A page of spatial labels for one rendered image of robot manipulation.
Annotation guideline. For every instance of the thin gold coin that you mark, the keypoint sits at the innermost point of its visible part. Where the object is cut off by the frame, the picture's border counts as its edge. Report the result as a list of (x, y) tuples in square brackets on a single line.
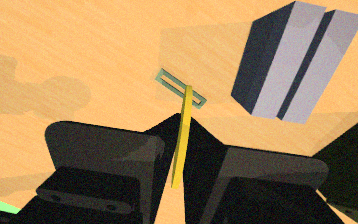
[(181, 147)]

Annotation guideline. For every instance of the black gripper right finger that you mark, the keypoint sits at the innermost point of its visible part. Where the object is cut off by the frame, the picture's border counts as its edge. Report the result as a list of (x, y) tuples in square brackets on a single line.
[(210, 164)]

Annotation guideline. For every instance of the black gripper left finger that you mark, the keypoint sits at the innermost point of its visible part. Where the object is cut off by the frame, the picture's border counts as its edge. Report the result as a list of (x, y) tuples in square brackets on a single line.
[(146, 155)]

